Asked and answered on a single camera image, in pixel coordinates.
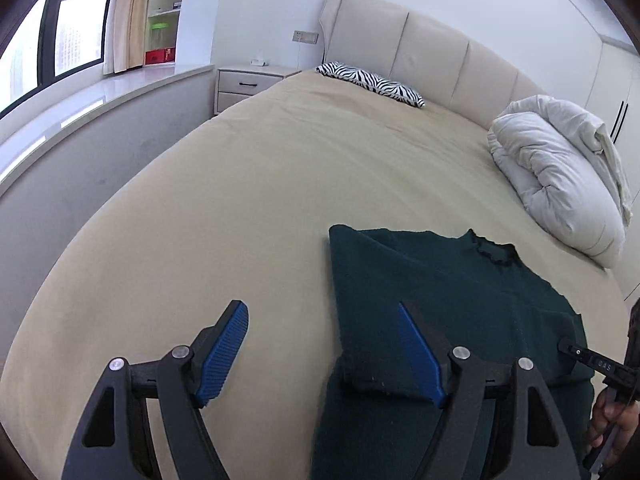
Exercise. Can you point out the wall switch panel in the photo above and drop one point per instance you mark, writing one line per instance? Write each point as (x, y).
(305, 36)

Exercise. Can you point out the dark green sweater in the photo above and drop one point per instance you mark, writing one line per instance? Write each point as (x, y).
(450, 280)

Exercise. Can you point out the white folded duvet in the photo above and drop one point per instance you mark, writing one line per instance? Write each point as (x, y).
(555, 175)

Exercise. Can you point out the person's right hand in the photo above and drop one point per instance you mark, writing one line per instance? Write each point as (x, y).
(607, 412)

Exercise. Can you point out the green container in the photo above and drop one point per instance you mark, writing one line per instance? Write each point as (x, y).
(162, 26)

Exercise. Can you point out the beige curtain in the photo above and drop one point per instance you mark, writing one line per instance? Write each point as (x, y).
(130, 15)

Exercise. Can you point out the cream padded headboard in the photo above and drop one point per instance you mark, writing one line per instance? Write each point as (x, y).
(430, 50)

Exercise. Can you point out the zebra print pillow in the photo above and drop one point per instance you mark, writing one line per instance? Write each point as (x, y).
(372, 84)

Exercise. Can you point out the white window sill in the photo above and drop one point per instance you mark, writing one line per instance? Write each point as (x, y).
(75, 110)

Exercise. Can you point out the red box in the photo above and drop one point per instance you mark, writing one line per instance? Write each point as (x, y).
(159, 56)

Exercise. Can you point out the bed with beige sheet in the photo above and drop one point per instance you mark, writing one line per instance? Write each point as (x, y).
(240, 200)

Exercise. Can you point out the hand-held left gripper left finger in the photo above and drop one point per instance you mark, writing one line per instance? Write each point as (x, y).
(222, 350)

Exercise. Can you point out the black framed window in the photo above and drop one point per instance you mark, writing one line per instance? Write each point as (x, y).
(65, 30)

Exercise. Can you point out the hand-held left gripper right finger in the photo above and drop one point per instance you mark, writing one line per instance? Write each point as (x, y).
(420, 355)

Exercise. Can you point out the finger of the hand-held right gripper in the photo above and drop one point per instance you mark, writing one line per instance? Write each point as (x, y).
(595, 360)

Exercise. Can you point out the white nightstand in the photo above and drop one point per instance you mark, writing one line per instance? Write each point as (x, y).
(245, 87)

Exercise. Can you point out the white wardrobe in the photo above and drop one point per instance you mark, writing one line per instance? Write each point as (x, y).
(617, 95)

